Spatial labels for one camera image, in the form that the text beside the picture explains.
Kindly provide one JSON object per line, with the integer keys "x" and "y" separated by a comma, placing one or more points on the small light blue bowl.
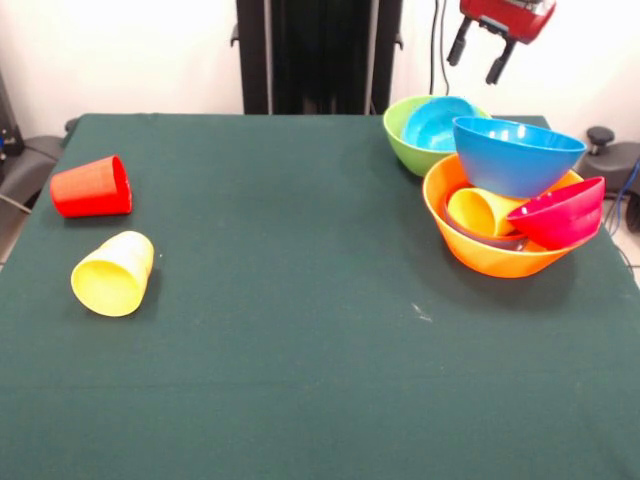
{"x": 430, "y": 130}

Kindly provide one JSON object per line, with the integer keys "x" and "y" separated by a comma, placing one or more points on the dark green tablecloth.
{"x": 250, "y": 390}

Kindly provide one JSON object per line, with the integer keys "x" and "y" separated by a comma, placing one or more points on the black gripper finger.
{"x": 459, "y": 42}
{"x": 500, "y": 62}

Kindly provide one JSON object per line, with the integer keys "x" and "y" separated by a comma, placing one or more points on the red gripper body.
{"x": 515, "y": 15}

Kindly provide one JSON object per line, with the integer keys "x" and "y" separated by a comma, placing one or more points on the large orange-yellow bowl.
{"x": 500, "y": 265}

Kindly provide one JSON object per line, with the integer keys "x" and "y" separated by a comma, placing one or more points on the yellow cup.
{"x": 105, "y": 290}
{"x": 475, "y": 212}

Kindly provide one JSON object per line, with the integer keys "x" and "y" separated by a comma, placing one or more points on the large green bowl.
{"x": 405, "y": 145}

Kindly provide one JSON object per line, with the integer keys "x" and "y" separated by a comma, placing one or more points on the large blue bowl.
{"x": 515, "y": 160}

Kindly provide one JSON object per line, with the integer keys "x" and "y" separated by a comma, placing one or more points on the red cup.
{"x": 90, "y": 190}

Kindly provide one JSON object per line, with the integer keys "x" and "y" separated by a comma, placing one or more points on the orange-yellow cup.
{"x": 135, "y": 247}

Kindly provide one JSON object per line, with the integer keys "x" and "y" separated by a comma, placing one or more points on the small magenta bowl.
{"x": 565, "y": 220}

